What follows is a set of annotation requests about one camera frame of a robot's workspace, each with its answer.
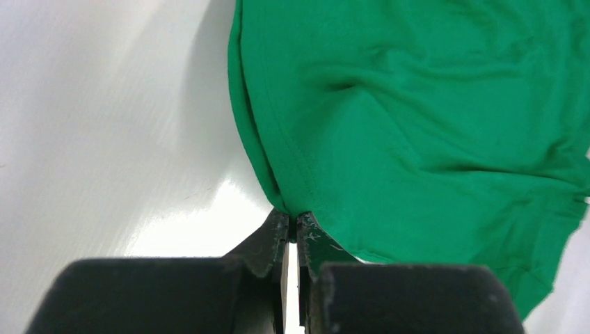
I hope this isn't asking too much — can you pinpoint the green t-shirt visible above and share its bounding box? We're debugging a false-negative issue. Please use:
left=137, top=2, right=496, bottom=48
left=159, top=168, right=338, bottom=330
left=228, top=1, right=589, bottom=317

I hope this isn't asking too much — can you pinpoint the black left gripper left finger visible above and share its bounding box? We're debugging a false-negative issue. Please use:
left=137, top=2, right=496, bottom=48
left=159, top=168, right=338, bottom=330
left=224, top=209, right=289, bottom=333

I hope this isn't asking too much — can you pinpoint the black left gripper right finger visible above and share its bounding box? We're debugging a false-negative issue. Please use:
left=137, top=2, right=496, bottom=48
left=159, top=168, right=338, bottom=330
left=296, top=212, right=359, bottom=333

